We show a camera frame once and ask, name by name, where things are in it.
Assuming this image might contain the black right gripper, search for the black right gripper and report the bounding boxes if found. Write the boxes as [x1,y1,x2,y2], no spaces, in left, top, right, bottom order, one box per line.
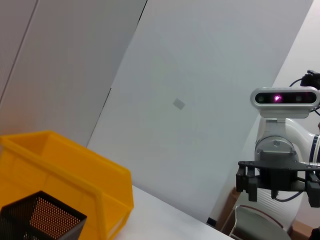
[236,159,320,208]

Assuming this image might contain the black mesh pen holder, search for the black mesh pen holder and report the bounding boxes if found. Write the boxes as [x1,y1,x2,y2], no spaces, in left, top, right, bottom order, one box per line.
[0,190,88,240]

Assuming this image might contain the yellow plastic storage bin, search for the yellow plastic storage bin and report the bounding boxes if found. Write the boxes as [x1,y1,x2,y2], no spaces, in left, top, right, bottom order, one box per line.
[0,129,135,240]

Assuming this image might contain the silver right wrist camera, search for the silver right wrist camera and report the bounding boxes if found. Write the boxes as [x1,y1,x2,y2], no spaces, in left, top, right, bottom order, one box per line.
[250,87,320,119]

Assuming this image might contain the black camera cable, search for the black camera cable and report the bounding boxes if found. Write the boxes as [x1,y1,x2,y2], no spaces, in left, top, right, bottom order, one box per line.
[289,69,320,116]

